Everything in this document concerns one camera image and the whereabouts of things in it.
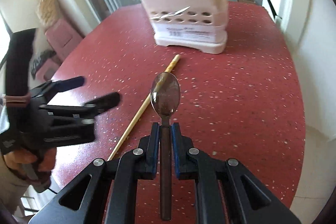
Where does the orange dotted bamboo chopstick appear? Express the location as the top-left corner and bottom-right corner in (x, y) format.
(108, 55), (181, 161)

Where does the dark brown plastic spoon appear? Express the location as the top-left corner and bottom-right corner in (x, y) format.
(150, 72), (181, 221)

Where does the person's left hand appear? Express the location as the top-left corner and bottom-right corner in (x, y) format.
(3, 148), (57, 178)

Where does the pink plastic stool stack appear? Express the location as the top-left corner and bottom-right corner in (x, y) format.
(31, 18), (83, 82)

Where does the bag of yellow balls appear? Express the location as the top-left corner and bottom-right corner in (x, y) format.
(36, 0), (63, 29)

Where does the beige plastic utensil holder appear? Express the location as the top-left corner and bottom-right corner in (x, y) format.
(141, 0), (228, 54)

